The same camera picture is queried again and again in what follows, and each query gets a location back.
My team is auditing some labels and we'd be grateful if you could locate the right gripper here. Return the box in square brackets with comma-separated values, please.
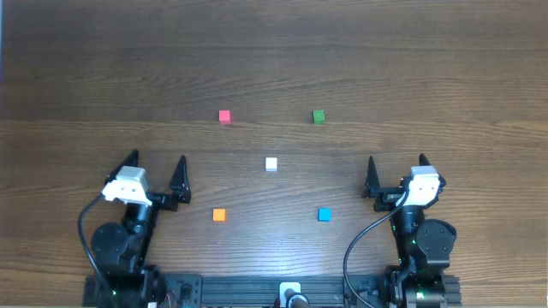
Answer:
[361, 153, 447, 213]

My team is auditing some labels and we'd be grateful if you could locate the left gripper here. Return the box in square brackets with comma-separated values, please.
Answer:
[104, 149, 193, 213]

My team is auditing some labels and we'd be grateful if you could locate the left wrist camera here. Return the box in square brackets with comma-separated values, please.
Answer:
[101, 165, 153, 208]

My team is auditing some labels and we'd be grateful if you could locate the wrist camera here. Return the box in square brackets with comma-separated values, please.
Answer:
[101, 165, 153, 208]
[400, 165, 442, 209]

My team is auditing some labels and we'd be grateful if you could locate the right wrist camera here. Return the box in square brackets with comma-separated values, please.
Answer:
[400, 165, 442, 209]

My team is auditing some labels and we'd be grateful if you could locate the mounting rail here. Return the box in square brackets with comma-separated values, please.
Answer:
[83, 273, 463, 308]

